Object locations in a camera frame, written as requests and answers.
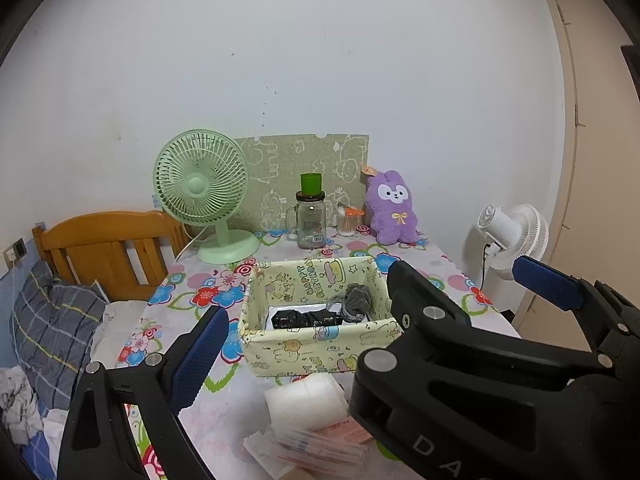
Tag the grey plaid pillow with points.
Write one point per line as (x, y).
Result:
(50, 330)

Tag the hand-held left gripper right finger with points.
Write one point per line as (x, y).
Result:
(550, 282)

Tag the grey cloth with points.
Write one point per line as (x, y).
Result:
(356, 300)

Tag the crumpled patterned clothes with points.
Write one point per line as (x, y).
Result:
(15, 395)

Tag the white standing fan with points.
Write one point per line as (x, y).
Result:
(525, 230)

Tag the cotton swab container orange lid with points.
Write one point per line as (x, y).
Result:
(346, 225)

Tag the green printed cardboard sheet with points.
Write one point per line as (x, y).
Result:
(300, 155)

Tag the white crumpled sheet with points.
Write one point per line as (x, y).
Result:
(120, 325)

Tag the purple plush bunny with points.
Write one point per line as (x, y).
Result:
(392, 210)

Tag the beige door frame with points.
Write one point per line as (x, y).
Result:
(590, 135)

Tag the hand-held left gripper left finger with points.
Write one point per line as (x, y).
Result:
(200, 355)

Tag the black cloth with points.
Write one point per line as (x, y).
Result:
(300, 319)

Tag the pink tissue pack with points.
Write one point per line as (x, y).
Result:
(345, 432)

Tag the green desk fan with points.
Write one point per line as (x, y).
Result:
(200, 185)

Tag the wall socket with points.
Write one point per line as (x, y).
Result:
(15, 250)

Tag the yellow printed fabric storage box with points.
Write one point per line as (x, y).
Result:
(300, 355)

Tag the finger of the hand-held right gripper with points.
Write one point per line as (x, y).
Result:
(430, 340)

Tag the glass mug with green lid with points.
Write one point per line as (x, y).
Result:
(310, 220)

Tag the wooden bed headboard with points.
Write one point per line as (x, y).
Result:
(100, 232)

